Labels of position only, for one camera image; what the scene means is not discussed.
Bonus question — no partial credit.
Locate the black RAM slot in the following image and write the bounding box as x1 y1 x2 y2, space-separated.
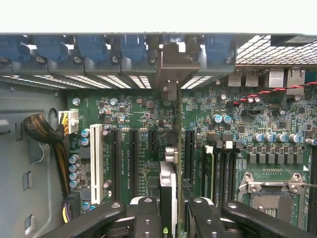
222 141 231 203
214 141 223 206
230 141 239 203

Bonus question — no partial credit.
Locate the CPU socket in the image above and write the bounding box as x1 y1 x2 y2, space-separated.
238 172 310 224

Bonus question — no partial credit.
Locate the white expansion slot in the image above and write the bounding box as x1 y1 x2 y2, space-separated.
89 123 104 205

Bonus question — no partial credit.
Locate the short black expansion slot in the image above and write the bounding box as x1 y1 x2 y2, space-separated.
148 129 158 154

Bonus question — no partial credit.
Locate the green motherboard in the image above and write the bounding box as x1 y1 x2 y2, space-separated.
66 81 317 234

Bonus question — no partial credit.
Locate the open black PC case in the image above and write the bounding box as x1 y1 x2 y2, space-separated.
0 32 317 238

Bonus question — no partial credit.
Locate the braided cable black plug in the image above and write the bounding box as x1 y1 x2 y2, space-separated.
61 191 82 225

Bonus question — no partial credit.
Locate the braided power cable bundle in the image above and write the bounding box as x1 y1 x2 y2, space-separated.
22 110 79 196

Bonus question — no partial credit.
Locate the red black twisted wire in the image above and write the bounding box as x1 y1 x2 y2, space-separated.
232 81 317 106

